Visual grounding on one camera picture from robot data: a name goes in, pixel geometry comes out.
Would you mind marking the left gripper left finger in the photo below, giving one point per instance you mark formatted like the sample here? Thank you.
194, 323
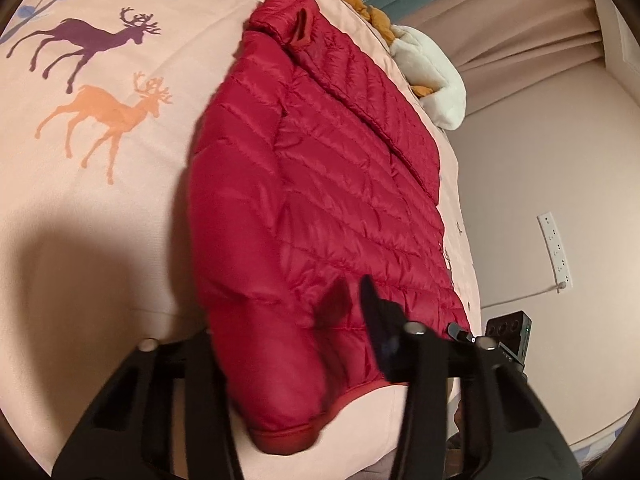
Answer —
126, 431

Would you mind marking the black camera box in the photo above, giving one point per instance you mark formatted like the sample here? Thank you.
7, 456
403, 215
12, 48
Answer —
512, 332

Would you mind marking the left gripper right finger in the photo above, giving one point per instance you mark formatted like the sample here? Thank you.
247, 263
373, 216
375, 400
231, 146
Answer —
506, 433

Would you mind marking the pink deer print duvet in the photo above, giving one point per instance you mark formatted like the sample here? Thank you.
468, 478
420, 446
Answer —
99, 102

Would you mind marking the white goose plush toy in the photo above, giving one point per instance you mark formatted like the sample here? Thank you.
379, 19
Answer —
432, 77

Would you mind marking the white power strip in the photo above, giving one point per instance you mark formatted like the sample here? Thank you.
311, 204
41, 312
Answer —
556, 252

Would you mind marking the red puffer jacket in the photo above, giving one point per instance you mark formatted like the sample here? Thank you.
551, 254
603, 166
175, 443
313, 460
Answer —
311, 170

